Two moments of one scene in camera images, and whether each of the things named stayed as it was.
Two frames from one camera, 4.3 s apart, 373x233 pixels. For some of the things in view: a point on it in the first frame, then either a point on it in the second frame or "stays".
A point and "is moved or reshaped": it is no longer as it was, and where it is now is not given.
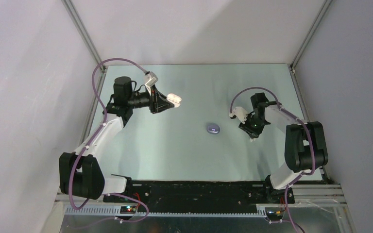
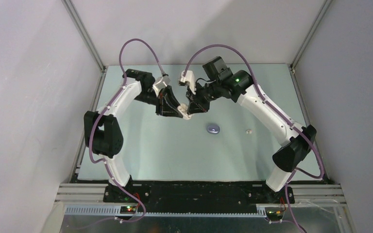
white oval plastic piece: (241, 113) to (190, 77)
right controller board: (274, 215) stays
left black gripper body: (153, 100) to (160, 107)
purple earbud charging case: (213, 129) stays
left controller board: (127, 209) stays
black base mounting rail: (199, 195) stays
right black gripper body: (253, 125) to (202, 98)
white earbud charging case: (175, 100) is moved or reshaped
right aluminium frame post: (311, 33) stays
